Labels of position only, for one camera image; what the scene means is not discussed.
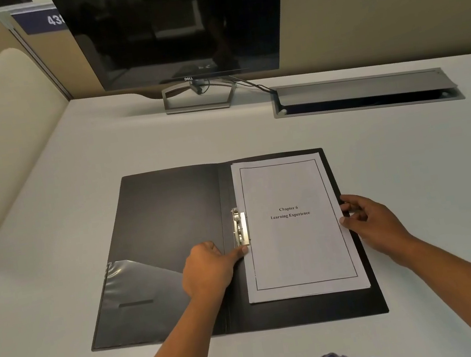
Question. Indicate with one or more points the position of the person's left forearm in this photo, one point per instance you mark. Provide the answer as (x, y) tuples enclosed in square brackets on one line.
[(178, 356)]

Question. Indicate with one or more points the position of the blue partition label sign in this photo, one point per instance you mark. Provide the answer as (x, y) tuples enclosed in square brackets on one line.
[(38, 22)]

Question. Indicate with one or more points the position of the silver metal folder clip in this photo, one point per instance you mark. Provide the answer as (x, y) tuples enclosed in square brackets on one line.
[(243, 228)]

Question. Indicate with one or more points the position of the person's right forearm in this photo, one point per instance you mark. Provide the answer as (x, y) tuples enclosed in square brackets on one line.
[(466, 274)]

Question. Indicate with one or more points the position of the white printed paper stack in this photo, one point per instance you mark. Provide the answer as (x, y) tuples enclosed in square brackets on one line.
[(300, 254)]

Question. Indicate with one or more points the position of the person's left hand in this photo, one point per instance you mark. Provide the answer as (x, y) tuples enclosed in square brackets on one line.
[(205, 273)]

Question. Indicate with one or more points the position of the black open file folder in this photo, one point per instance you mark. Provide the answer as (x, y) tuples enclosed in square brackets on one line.
[(170, 212)]

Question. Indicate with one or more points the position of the person's right hand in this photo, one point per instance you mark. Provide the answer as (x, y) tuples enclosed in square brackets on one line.
[(380, 229)]

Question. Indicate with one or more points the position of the person's left thumb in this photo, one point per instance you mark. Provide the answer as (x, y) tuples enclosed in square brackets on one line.
[(238, 256)]

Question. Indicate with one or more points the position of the person's right thumb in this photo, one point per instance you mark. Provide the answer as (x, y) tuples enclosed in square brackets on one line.
[(350, 224)]

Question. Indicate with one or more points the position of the silver monitor stand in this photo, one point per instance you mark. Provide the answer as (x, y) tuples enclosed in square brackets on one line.
[(198, 107)]

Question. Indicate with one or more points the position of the black computer monitor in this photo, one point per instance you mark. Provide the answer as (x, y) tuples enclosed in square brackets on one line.
[(177, 26)]

